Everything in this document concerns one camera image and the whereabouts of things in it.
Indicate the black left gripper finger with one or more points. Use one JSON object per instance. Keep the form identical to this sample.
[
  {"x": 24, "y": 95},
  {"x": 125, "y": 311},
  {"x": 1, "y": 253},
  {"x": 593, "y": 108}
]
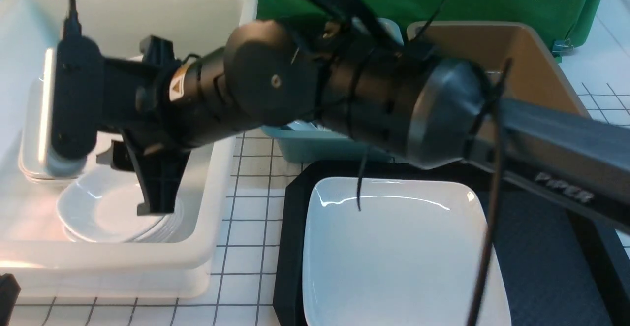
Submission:
[{"x": 9, "y": 293}]

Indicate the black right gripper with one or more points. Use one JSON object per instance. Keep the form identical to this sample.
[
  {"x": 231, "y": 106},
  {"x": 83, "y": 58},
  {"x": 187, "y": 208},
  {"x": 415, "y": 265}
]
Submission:
[{"x": 136, "y": 106}]

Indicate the large white square plate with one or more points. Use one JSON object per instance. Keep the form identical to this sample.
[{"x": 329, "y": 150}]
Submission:
[{"x": 408, "y": 255}]

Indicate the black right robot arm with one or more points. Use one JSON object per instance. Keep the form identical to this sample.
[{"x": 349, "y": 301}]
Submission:
[{"x": 348, "y": 74}]

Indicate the large white plastic tub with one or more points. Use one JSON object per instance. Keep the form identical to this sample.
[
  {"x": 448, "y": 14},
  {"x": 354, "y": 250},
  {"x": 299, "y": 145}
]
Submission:
[{"x": 33, "y": 247}]

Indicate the stack of small white bowls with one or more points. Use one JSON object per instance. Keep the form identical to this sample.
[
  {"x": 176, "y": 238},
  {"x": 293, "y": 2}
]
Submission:
[{"x": 100, "y": 206}]

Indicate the stack of white square plates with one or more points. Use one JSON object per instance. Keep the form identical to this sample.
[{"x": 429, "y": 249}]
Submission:
[{"x": 28, "y": 162}]

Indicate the teal plastic spoon bin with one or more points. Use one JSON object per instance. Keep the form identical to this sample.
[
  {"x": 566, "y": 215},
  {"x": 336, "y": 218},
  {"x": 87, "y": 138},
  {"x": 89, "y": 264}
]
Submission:
[{"x": 307, "y": 146}]

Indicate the tan plastic chopstick bin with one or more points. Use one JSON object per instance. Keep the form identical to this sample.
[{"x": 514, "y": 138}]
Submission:
[{"x": 534, "y": 76}]

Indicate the silver binder clip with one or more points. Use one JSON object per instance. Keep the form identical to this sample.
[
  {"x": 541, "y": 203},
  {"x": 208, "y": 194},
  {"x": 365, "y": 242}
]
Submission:
[{"x": 562, "y": 47}]

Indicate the black plastic serving tray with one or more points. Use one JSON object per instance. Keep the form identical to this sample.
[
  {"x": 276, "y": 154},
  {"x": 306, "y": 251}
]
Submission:
[{"x": 559, "y": 268}]

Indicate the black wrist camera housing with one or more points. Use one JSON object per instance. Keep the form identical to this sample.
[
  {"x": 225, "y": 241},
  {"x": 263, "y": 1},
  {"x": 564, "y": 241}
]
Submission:
[{"x": 71, "y": 105}]

